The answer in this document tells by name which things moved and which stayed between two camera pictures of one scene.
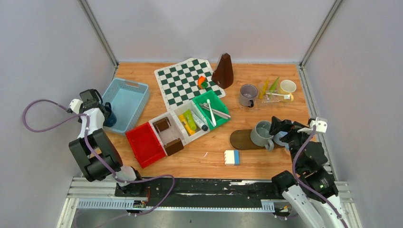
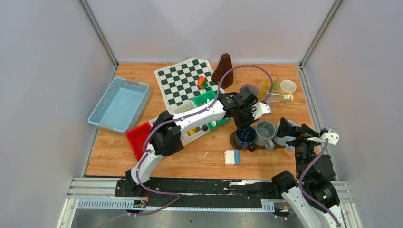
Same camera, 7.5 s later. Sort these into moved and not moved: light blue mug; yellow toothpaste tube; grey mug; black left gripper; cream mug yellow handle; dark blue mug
Moved: black left gripper; dark blue mug
Not moved: yellow toothpaste tube; cream mug yellow handle; light blue mug; grey mug
